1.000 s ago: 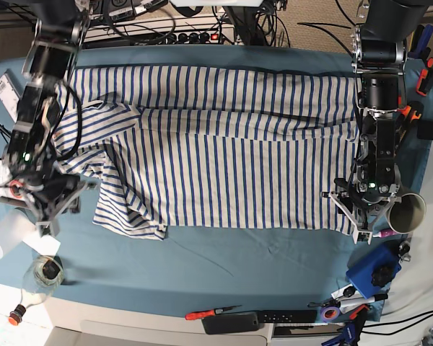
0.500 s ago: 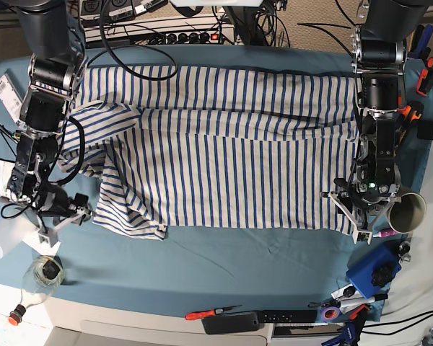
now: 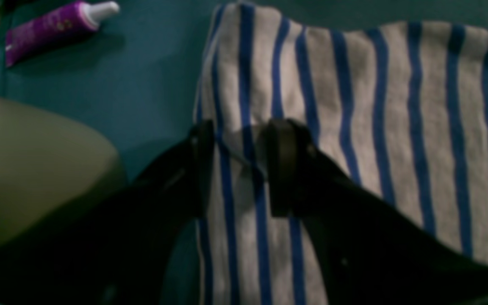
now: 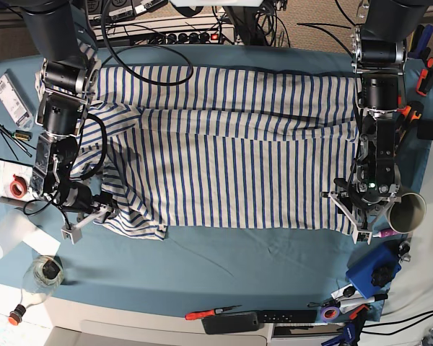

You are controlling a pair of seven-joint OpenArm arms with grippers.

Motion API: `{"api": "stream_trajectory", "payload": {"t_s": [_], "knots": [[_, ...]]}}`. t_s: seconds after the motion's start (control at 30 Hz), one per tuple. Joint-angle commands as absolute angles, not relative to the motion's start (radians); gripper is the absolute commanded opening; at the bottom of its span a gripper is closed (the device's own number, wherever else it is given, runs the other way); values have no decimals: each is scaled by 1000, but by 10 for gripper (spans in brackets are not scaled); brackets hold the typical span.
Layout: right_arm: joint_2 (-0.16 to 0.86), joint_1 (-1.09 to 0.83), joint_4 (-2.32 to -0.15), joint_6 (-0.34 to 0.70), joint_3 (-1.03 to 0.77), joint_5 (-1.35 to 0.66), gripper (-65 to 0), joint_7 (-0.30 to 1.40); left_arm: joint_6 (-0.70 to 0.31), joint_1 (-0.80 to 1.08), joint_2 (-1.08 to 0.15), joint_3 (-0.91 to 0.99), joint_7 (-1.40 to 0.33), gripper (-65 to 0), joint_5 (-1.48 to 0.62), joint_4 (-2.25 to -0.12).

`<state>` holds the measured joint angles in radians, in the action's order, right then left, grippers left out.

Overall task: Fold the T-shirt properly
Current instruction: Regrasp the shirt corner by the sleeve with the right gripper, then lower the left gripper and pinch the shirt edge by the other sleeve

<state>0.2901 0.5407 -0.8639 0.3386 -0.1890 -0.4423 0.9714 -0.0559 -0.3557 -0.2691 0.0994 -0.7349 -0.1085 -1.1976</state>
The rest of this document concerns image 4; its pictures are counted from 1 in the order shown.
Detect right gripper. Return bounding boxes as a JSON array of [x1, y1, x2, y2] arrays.
[[56, 182, 118, 244]]

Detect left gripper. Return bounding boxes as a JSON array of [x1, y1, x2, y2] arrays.
[[321, 177, 411, 244]]

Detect blue white striped T-shirt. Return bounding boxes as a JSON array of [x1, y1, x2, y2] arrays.
[[71, 63, 358, 240]]

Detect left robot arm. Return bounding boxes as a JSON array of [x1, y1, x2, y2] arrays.
[[322, 1, 429, 243]]

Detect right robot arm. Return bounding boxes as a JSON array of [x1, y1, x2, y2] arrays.
[[14, 1, 117, 243]]

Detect pink white small tube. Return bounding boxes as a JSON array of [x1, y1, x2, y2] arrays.
[[372, 229, 396, 238]]

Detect beige ceramic mug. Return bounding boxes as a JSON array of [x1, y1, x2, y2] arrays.
[[386, 192, 427, 234]]

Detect red tape roll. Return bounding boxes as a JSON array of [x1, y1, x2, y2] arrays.
[[9, 174, 27, 199]]

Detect blue box with black knob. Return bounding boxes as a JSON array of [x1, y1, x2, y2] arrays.
[[346, 241, 401, 298]]

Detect clear glass bottle orange cap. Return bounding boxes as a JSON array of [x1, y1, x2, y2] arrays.
[[8, 255, 64, 326]]

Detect black zip ties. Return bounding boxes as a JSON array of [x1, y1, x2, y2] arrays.
[[0, 123, 36, 159]]

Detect black square block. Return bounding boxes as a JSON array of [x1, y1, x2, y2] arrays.
[[416, 120, 433, 141]]

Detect orange black utility knife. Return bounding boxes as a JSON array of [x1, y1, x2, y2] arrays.
[[395, 101, 424, 146]]

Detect white packaged device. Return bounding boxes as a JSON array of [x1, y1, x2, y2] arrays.
[[0, 73, 34, 131]]

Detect black marker pen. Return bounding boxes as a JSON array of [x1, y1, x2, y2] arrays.
[[339, 293, 388, 308]]

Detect purple tape roll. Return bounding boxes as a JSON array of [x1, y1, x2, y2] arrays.
[[320, 306, 341, 323]]

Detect orange black clamp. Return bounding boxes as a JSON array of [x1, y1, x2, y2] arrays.
[[416, 58, 433, 97]]

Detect blue black spring clamp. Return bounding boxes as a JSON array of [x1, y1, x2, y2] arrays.
[[321, 304, 369, 346]]

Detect black remote control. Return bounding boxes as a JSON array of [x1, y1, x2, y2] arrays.
[[256, 310, 317, 324]]

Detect blue clamp top right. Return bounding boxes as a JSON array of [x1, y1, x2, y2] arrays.
[[408, 24, 433, 59]]

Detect black smartphone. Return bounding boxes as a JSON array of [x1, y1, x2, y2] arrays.
[[201, 311, 260, 335]]

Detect black power strip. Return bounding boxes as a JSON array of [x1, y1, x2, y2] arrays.
[[147, 32, 223, 45]]

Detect black looping cable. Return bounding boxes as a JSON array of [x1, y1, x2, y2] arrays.
[[100, 0, 195, 87]]

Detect red handled screwdriver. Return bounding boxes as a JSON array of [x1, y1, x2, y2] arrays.
[[185, 305, 240, 321]]

